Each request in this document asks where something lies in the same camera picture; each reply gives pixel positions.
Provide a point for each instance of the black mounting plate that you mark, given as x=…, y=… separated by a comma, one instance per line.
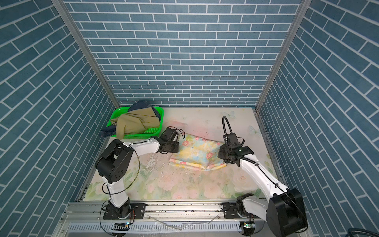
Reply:
x=139, y=211
x=234, y=210

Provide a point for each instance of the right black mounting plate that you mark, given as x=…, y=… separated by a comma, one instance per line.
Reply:
x=234, y=210

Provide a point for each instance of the dark navy skirt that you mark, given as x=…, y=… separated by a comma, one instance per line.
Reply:
x=111, y=130

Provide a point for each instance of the green plastic basket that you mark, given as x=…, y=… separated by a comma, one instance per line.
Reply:
x=149, y=133

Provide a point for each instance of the floral pastel skirt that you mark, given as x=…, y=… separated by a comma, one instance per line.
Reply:
x=198, y=153

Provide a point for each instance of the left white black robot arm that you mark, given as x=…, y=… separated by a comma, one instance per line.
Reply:
x=112, y=166

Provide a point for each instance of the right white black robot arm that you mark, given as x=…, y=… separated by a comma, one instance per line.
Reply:
x=282, y=209

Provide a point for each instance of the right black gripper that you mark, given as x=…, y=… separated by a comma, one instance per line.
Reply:
x=220, y=151

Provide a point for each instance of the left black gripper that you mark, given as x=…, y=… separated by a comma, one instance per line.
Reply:
x=176, y=150

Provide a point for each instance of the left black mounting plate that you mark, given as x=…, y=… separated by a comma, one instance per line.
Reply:
x=139, y=211

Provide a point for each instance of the olive khaki skirt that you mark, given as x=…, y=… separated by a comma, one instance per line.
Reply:
x=136, y=122

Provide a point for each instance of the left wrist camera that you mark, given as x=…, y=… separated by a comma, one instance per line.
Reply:
x=170, y=134

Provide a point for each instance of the left aluminium corner post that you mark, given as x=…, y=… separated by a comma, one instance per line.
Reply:
x=72, y=27

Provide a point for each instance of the right aluminium corner post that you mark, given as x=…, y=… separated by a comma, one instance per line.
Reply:
x=303, y=7

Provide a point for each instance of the aluminium corner post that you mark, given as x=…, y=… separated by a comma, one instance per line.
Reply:
x=72, y=27
x=303, y=7

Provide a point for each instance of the white slotted cable duct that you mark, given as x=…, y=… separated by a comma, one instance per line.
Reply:
x=156, y=227

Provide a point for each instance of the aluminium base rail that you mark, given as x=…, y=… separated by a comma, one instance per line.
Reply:
x=164, y=210

